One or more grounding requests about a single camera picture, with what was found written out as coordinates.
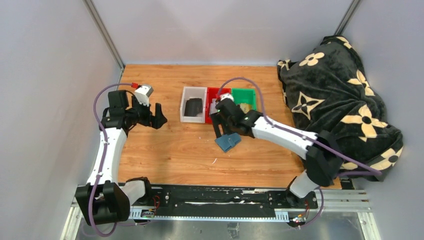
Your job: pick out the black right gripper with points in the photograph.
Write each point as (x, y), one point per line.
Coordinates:
(216, 121)

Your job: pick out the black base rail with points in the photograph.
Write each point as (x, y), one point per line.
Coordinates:
(223, 203)

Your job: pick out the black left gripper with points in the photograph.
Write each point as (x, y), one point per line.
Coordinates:
(156, 121)

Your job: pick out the white plastic bin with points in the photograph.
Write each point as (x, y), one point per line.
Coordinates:
(192, 92)

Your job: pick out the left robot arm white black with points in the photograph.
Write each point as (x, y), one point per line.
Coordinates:
(102, 200)

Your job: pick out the blue card holder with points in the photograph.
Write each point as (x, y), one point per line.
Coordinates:
(228, 141)

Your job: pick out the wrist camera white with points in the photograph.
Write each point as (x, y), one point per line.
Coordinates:
(225, 96)
(143, 93)

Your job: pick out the red plastic bin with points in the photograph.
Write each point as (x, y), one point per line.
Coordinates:
(211, 96)

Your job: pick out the right aluminium frame post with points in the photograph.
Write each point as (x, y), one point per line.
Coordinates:
(354, 4)

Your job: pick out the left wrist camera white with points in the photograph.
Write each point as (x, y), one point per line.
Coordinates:
(143, 93)

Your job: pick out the aluminium frame post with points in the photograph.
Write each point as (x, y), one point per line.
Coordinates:
(97, 19)
(354, 4)

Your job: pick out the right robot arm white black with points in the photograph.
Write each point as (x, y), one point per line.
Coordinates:
(317, 150)

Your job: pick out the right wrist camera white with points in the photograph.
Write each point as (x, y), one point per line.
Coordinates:
(225, 96)

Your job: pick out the white cards stack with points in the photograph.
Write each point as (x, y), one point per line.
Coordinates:
(212, 107)

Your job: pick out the left aluminium frame post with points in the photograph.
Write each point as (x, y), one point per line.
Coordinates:
(97, 19)

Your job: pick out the green plastic bin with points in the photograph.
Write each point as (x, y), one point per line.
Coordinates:
(245, 96)

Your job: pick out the black floral blanket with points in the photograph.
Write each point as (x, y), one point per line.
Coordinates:
(328, 90)

